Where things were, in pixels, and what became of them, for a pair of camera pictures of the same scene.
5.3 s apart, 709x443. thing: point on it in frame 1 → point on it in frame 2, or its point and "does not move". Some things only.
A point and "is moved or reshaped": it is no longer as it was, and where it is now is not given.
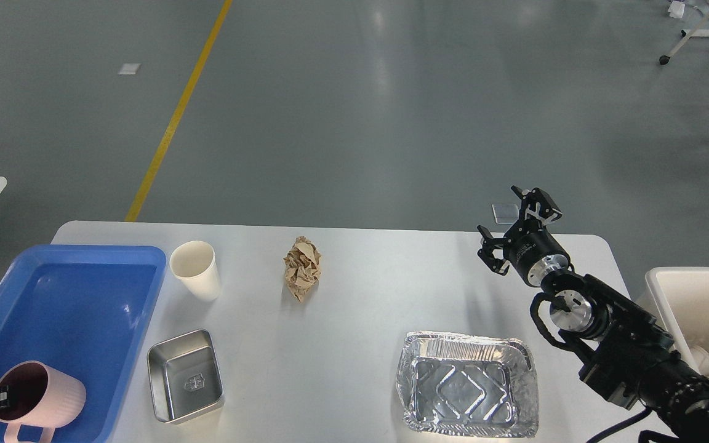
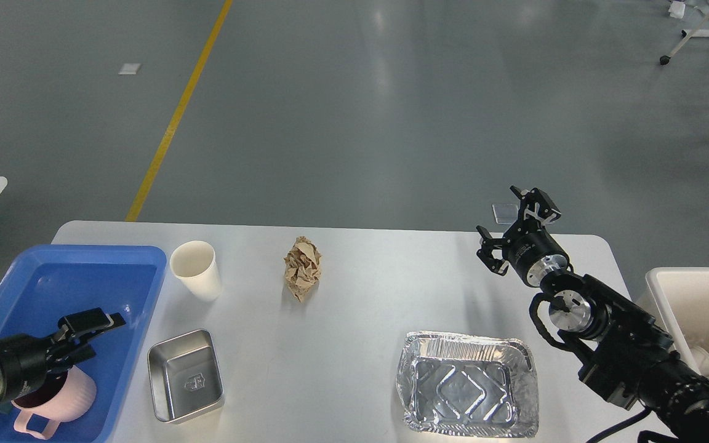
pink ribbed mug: [40, 397] is moved or reshaped
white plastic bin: [704, 311] does not move
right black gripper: [533, 253] does not move
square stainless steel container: [184, 376] does not move
